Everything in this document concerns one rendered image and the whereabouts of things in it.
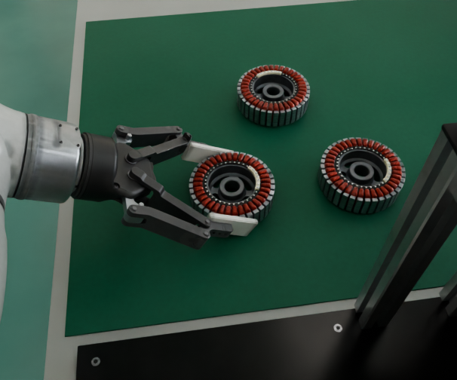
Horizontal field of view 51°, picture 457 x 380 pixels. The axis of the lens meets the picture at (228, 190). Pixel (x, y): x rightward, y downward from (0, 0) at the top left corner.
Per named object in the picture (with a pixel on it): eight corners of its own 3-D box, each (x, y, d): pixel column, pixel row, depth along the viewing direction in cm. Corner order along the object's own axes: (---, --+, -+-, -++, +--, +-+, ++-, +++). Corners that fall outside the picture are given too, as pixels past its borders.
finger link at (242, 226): (209, 212, 57) (210, 216, 56) (257, 219, 60) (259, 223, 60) (197, 226, 59) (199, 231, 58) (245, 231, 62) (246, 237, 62)
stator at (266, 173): (199, 240, 61) (198, 225, 58) (183, 174, 68) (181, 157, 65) (283, 223, 63) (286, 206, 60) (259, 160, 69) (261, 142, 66)
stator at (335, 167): (312, 206, 64) (316, 190, 61) (321, 146, 71) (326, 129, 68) (397, 222, 63) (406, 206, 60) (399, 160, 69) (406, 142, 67)
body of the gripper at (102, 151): (86, 171, 48) (170, 184, 53) (81, 114, 53) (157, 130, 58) (65, 215, 53) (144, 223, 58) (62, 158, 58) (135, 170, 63)
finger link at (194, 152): (181, 160, 65) (180, 156, 66) (225, 168, 69) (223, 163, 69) (191, 145, 63) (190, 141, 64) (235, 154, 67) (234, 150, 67)
